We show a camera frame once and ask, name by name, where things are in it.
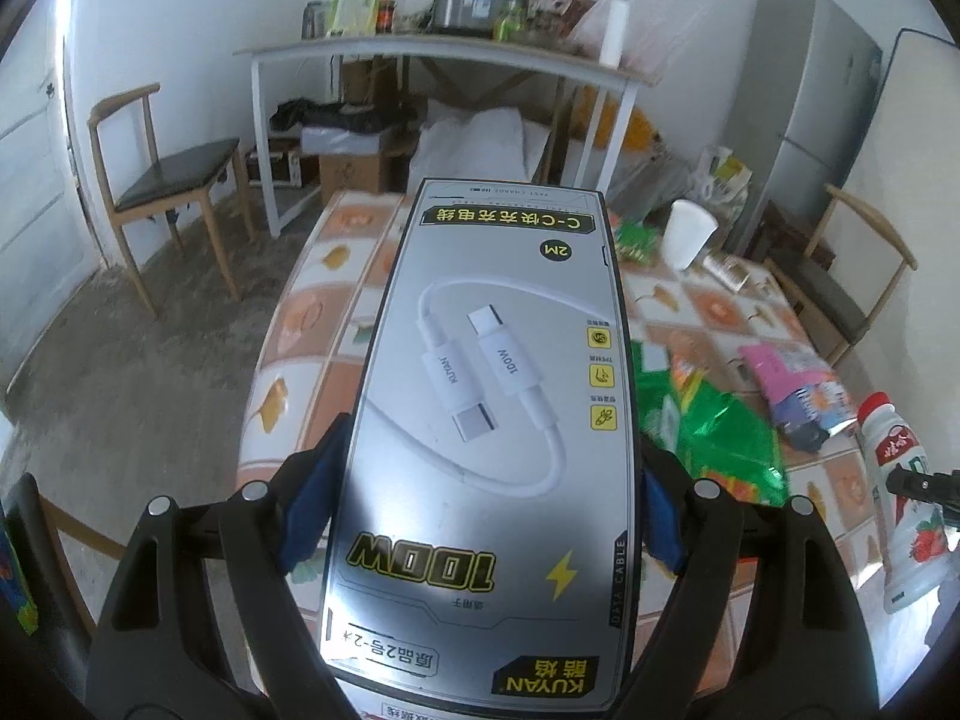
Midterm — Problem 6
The white paper cup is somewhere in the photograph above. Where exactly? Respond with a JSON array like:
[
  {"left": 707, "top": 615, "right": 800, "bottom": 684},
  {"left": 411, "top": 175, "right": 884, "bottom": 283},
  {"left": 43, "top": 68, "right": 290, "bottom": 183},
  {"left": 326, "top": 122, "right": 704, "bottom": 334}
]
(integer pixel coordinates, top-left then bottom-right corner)
[{"left": 665, "top": 200, "right": 717, "bottom": 271}]

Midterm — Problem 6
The white green plastic bag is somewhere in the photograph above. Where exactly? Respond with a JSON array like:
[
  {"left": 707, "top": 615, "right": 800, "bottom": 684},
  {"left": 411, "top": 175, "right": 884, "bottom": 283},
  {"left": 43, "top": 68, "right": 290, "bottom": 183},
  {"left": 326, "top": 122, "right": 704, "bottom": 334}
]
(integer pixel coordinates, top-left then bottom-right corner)
[{"left": 694, "top": 146, "right": 755, "bottom": 203}]

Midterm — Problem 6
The green and white packet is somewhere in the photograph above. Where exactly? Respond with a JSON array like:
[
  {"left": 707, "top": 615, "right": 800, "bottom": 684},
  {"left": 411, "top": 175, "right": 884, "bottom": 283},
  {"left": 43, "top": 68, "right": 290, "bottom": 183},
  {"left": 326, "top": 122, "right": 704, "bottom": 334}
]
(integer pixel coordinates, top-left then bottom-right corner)
[{"left": 328, "top": 0, "right": 382, "bottom": 37}]

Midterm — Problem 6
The grey plastic bag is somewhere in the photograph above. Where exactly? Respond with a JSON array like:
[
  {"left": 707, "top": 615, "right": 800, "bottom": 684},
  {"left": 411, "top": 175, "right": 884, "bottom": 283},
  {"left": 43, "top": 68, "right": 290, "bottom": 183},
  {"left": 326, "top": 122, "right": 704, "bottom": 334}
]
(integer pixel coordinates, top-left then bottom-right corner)
[{"left": 607, "top": 150, "right": 698, "bottom": 211}]

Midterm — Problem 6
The orange green snack packet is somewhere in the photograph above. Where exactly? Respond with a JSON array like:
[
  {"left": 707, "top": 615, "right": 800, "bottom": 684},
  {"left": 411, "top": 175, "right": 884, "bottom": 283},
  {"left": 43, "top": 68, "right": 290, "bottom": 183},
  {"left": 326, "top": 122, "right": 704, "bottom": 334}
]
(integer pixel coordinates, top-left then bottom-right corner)
[{"left": 667, "top": 356, "right": 710, "bottom": 410}]

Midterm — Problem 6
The black cloth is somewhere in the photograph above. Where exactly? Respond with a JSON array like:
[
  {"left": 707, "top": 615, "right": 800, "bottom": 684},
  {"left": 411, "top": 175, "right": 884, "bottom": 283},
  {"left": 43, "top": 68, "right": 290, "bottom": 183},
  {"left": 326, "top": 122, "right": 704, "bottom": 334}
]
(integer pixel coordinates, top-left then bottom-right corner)
[{"left": 270, "top": 99, "right": 410, "bottom": 137}]

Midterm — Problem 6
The brown cardboard box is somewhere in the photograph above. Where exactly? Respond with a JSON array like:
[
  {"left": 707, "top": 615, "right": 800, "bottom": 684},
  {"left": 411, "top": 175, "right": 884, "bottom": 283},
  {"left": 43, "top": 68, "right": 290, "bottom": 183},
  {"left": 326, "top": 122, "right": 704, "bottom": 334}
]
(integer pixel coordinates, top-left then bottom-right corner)
[{"left": 319, "top": 148, "right": 410, "bottom": 194}]

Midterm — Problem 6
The small white gold box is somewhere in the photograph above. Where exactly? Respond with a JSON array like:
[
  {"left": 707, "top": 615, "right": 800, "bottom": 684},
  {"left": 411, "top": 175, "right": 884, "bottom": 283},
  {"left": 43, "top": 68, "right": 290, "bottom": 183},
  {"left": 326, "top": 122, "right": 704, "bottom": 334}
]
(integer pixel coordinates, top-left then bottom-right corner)
[{"left": 703, "top": 251, "right": 751, "bottom": 292}]

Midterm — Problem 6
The leaf pattern tablecloth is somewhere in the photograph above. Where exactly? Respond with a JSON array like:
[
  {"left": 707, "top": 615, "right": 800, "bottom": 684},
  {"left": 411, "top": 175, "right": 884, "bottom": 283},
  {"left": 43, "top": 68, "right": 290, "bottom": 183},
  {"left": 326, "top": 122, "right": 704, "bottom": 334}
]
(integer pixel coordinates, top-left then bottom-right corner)
[{"left": 236, "top": 190, "right": 893, "bottom": 676}]

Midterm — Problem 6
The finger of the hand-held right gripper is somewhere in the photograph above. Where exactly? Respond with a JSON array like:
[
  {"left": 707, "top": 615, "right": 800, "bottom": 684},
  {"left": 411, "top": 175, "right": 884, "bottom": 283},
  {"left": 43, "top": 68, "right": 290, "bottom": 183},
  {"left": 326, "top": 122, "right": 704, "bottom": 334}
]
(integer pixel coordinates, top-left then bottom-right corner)
[{"left": 889, "top": 465, "right": 960, "bottom": 511}]

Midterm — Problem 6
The white bottle with red cap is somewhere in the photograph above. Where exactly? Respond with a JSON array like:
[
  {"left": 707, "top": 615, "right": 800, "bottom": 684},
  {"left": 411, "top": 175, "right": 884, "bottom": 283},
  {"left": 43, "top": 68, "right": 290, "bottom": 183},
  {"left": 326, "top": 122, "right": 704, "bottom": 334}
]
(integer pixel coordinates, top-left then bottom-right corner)
[{"left": 857, "top": 392, "right": 947, "bottom": 614}]

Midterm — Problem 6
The yellow plastic bag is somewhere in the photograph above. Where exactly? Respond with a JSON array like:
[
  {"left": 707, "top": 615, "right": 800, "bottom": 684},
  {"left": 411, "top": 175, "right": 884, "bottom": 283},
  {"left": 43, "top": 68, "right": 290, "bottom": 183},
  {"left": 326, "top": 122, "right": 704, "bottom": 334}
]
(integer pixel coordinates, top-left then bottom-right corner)
[{"left": 600, "top": 101, "right": 665, "bottom": 158}]

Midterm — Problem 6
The grey metal shelf table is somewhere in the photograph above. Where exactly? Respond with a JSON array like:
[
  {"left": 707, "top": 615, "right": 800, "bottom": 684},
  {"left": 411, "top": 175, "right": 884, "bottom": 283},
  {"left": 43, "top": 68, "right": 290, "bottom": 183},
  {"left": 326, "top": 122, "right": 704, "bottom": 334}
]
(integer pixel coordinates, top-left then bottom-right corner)
[{"left": 232, "top": 34, "right": 665, "bottom": 237}]

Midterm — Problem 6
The white door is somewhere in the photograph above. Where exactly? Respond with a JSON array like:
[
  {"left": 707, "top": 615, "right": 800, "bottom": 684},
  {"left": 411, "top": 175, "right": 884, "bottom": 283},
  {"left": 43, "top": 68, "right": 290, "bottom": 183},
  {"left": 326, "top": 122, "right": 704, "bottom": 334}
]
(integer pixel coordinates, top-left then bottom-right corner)
[{"left": 0, "top": 0, "right": 102, "bottom": 391}]

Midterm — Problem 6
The steel cooking pot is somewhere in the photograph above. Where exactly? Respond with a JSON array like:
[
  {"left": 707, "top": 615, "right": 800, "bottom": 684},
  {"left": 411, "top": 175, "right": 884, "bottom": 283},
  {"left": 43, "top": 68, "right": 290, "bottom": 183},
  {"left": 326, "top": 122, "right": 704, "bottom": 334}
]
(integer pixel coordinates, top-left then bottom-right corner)
[{"left": 433, "top": 0, "right": 532, "bottom": 35}]

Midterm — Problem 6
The grey refrigerator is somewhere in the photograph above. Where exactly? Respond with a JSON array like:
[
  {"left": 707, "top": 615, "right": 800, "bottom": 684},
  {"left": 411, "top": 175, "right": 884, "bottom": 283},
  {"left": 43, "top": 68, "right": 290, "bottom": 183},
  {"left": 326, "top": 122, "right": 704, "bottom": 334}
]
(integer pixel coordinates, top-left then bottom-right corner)
[{"left": 720, "top": 0, "right": 884, "bottom": 241}]

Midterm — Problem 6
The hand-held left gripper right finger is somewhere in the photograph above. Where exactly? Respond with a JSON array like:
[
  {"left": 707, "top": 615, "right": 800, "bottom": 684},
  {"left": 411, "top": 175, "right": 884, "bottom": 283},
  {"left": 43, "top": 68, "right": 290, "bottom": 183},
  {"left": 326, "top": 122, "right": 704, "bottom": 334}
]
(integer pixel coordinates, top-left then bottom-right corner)
[{"left": 636, "top": 431, "right": 875, "bottom": 720}]

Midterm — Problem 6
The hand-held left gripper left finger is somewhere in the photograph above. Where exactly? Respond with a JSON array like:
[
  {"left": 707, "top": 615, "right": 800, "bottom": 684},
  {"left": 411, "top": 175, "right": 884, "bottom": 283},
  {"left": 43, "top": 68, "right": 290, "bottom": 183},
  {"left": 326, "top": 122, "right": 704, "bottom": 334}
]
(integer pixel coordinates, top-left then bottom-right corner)
[{"left": 86, "top": 412, "right": 353, "bottom": 720}]

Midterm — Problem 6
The pile of snack packets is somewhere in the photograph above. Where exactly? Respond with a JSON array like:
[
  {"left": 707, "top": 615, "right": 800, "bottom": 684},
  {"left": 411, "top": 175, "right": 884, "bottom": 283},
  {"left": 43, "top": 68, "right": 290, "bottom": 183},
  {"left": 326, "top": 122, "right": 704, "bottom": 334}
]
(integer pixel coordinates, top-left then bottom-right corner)
[{"left": 491, "top": 0, "right": 601, "bottom": 46}]

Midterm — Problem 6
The wooden chair with black seat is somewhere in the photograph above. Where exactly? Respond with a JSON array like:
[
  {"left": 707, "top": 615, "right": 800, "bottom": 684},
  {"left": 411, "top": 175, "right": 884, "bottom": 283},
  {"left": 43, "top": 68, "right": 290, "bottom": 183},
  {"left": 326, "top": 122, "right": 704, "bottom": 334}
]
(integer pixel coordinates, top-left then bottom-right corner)
[
  {"left": 765, "top": 184, "right": 920, "bottom": 368},
  {"left": 88, "top": 85, "right": 256, "bottom": 316}
]

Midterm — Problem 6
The white plastic sack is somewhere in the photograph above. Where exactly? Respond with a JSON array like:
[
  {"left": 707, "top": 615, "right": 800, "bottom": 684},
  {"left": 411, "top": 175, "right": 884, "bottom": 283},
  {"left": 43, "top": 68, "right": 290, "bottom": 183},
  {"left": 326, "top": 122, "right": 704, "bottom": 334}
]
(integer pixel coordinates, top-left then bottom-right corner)
[{"left": 409, "top": 106, "right": 548, "bottom": 196}]

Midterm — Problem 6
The green foil snack packet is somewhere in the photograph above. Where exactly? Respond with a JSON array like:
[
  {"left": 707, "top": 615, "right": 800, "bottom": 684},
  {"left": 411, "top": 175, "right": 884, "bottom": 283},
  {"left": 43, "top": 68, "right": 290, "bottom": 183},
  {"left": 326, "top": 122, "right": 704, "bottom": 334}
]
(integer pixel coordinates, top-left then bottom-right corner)
[{"left": 637, "top": 379, "right": 788, "bottom": 507}]

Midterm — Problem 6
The white paper towel roll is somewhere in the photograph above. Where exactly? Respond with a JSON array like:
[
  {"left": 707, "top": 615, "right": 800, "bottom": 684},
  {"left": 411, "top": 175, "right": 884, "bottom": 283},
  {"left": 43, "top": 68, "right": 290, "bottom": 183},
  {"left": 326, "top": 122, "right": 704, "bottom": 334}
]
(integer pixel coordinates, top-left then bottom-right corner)
[{"left": 598, "top": 0, "right": 629, "bottom": 68}]

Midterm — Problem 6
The grey cable packaging box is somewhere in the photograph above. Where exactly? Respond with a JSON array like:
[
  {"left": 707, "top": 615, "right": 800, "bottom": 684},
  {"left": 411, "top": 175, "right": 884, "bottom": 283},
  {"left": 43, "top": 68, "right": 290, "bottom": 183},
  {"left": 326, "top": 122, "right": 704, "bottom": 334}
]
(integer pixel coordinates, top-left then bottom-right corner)
[{"left": 319, "top": 178, "right": 640, "bottom": 720}]

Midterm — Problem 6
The pink purple snack packet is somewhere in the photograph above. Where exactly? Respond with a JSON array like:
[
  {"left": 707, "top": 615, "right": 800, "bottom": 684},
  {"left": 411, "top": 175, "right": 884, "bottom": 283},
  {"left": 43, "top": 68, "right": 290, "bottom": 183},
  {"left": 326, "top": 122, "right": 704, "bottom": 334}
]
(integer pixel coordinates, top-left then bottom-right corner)
[{"left": 739, "top": 343, "right": 856, "bottom": 451}]

